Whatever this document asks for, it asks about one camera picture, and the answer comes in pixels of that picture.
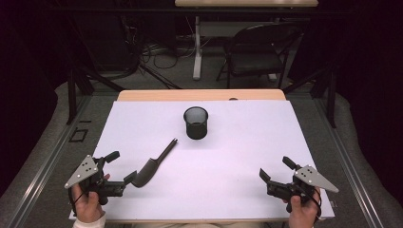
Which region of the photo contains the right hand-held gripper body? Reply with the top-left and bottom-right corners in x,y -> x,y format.
266,164 -> 339,213

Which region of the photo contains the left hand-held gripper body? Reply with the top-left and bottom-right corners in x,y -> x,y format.
65,154 -> 126,205

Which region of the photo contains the black spatula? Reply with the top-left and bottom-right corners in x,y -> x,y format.
131,138 -> 179,189

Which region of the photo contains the black mesh pen holder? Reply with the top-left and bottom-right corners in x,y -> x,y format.
182,105 -> 210,141

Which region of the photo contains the person's left hand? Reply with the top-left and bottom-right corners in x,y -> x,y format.
70,182 -> 107,224

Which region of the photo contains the person's right hand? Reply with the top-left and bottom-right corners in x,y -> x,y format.
282,189 -> 321,228

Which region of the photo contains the white table cover sheet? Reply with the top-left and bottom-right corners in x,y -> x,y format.
68,100 -> 336,221

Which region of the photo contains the black metal stand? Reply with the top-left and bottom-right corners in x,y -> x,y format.
282,65 -> 337,129
66,66 -> 125,125

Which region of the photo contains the black folding chair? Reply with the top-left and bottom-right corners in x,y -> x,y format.
216,23 -> 304,90

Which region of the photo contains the white desk with wooden top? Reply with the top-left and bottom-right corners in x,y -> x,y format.
174,0 -> 319,82

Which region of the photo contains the right hand-held gripper cable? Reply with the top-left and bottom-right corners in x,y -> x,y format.
312,186 -> 323,221

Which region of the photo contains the hand-held gripper cable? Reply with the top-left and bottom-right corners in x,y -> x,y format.
67,189 -> 87,219
312,186 -> 323,221

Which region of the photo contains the left hand-held gripper cable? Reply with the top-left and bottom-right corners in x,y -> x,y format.
67,189 -> 87,219

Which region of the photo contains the metal floor rail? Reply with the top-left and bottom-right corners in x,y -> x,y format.
8,94 -> 93,228
312,98 -> 384,228

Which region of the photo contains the bundle of floor cables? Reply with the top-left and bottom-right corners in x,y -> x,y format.
125,15 -> 199,72

